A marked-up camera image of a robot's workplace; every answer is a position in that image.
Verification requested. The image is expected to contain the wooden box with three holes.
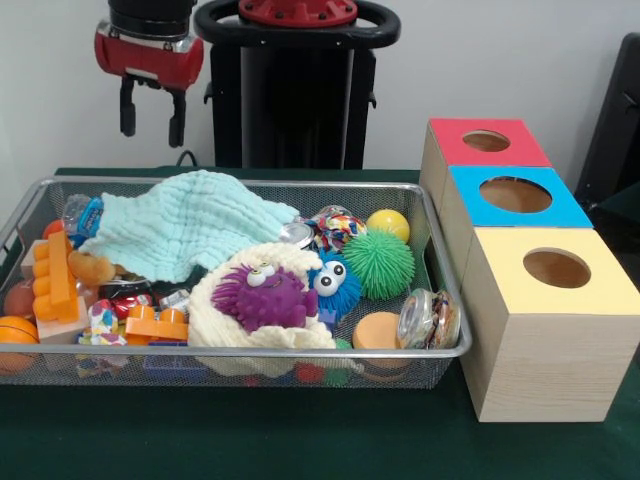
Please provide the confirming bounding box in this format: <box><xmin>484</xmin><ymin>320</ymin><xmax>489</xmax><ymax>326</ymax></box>
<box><xmin>418</xmin><ymin>117</ymin><xmax>640</xmax><ymax>424</ymax></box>

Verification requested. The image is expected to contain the shallow wire mesh bin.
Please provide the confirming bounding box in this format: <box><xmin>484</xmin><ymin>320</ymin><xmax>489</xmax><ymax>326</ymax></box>
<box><xmin>0</xmin><ymin>175</ymin><xmax>473</xmax><ymax>390</ymax></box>

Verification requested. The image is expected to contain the long orange building block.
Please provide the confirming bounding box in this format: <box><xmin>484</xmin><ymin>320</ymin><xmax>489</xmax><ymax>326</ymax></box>
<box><xmin>32</xmin><ymin>230</ymin><xmax>81</xmax><ymax>322</ymax></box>

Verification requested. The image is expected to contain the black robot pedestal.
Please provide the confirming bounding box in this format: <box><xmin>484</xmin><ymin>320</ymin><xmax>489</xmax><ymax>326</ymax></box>
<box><xmin>193</xmin><ymin>0</ymin><xmax>401</xmax><ymax>170</ymax></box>

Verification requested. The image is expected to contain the cream knitted cloth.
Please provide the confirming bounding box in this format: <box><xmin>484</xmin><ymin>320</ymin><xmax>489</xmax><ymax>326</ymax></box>
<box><xmin>187</xmin><ymin>242</ymin><xmax>337</xmax><ymax>376</ymax></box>

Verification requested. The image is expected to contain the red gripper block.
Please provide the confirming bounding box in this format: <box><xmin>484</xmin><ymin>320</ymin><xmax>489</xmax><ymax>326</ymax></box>
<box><xmin>94</xmin><ymin>32</ymin><xmax>205</xmax><ymax>149</ymax></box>

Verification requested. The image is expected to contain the yellow ball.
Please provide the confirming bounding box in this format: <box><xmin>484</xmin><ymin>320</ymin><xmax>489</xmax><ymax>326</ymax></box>
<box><xmin>366</xmin><ymin>208</ymin><xmax>411</xmax><ymax>245</ymax></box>

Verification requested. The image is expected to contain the purple spiky monster toy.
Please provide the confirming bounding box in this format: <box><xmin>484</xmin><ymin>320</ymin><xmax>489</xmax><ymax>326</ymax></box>
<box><xmin>212</xmin><ymin>264</ymin><xmax>320</xmax><ymax>334</ymax></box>

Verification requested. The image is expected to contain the green spiky rubber ball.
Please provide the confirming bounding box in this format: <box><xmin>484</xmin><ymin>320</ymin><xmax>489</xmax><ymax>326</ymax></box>
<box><xmin>342</xmin><ymin>228</ymin><xmax>416</xmax><ymax>301</ymax></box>

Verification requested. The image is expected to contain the mint green waffle cloth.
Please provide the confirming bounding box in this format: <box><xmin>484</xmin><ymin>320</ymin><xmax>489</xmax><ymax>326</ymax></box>
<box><xmin>79</xmin><ymin>169</ymin><xmax>300</xmax><ymax>284</ymax></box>

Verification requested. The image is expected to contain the colourful patterned fabric scrunchie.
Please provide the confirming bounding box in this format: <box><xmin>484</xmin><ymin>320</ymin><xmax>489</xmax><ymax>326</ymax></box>
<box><xmin>304</xmin><ymin>204</ymin><xmax>369</xmax><ymax>251</ymax></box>

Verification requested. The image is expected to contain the blue spiky toy with eyes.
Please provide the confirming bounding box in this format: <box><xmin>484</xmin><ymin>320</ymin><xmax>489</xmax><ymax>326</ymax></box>
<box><xmin>308</xmin><ymin>249</ymin><xmax>362</xmax><ymax>326</ymax></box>

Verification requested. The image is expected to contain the black upright panel on stand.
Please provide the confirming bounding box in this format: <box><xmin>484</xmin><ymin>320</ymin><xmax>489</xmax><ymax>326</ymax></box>
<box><xmin>574</xmin><ymin>32</ymin><xmax>640</xmax><ymax>211</ymax></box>

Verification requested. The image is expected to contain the dark green table cloth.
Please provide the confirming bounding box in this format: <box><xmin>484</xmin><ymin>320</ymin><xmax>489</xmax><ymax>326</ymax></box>
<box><xmin>0</xmin><ymin>167</ymin><xmax>640</xmax><ymax>480</ymax></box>

